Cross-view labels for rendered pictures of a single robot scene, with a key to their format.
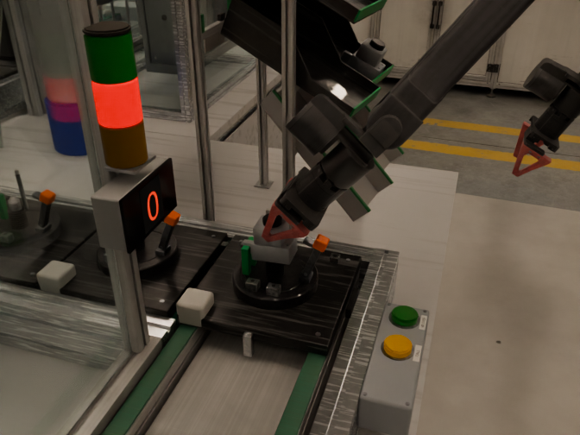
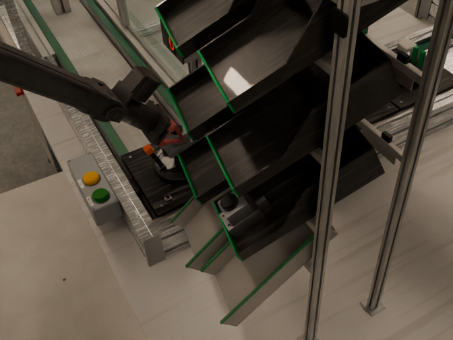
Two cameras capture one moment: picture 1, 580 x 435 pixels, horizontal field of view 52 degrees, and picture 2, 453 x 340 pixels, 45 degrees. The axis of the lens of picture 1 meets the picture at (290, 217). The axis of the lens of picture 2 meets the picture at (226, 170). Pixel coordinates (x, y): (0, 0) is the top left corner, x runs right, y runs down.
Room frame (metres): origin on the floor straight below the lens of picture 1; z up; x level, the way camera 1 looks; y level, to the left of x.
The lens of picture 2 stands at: (1.61, -0.60, 1.96)
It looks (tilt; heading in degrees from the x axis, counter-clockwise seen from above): 45 degrees down; 136
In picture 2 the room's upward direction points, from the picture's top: 4 degrees counter-clockwise
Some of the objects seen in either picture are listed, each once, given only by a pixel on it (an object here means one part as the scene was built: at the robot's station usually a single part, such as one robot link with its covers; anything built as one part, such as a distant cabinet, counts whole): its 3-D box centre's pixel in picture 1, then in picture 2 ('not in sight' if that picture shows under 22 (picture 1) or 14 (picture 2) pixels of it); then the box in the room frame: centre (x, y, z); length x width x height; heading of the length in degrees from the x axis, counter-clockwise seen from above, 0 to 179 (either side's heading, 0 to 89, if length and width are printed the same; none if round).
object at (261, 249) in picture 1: (267, 236); (180, 137); (0.79, 0.04, 1.06); 0.08 x 0.04 x 0.07; 73
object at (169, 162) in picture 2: (274, 278); (180, 162); (0.79, 0.02, 0.98); 0.14 x 0.14 x 0.02
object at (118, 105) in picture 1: (117, 99); not in sight; (0.64, 0.19, 1.33); 0.05 x 0.05 x 0.05
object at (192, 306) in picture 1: (195, 307); not in sight; (0.73, 0.15, 0.97); 0.05 x 0.05 x 0.04; 72
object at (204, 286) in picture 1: (275, 286); (180, 168); (0.79, 0.02, 0.96); 0.24 x 0.24 x 0.02; 72
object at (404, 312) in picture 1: (404, 318); (100, 196); (0.71, -0.18, 0.96); 0.04 x 0.04 x 0.02
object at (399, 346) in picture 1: (397, 348); (91, 179); (0.64, -0.16, 0.96); 0.04 x 0.04 x 0.02
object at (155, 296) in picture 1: (134, 236); not in sight; (0.87, 0.27, 1.01); 0.24 x 0.24 x 0.13; 72
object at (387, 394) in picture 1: (395, 363); (94, 187); (0.64, -0.16, 0.93); 0.21 x 0.07 x 0.06; 162
